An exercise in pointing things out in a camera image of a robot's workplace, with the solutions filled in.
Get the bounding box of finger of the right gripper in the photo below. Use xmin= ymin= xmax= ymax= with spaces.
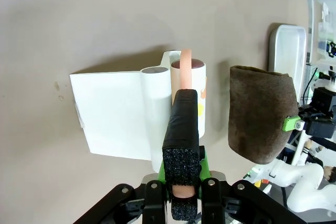
xmin=282 ymin=104 xmax=320 ymax=132

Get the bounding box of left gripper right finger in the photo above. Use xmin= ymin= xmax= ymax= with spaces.
xmin=199 ymin=152 xmax=308 ymax=224

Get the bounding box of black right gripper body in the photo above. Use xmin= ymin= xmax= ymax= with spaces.
xmin=306 ymin=87 xmax=336 ymax=138

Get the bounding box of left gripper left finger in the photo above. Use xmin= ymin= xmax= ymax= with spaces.
xmin=72 ymin=160 xmax=169 ymax=224

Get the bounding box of brown cloth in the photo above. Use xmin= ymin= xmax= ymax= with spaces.
xmin=227 ymin=65 xmax=299 ymax=165

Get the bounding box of pink lint roller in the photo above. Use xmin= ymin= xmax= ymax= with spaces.
xmin=162 ymin=48 xmax=208 ymax=221

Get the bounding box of metal baking tray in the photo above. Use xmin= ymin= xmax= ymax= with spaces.
xmin=267 ymin=24 xmax=308 ymax=99

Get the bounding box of cluttered storage shelf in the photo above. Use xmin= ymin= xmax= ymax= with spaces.
xmin=307 ymin=0 xmax=336 ymax=83

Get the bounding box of yellow paper scrap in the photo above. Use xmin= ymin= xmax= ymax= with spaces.
xmin=196 ymin=102 xmax=206 ymax=119

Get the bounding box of pink paper scrap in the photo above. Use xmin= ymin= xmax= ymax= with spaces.
xmin=199 ymin=76 xmax=208 ymax=99

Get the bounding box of white folded roller stand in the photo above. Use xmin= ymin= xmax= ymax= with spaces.
xmin=69 ymin=50 xmax=182 ymax=171

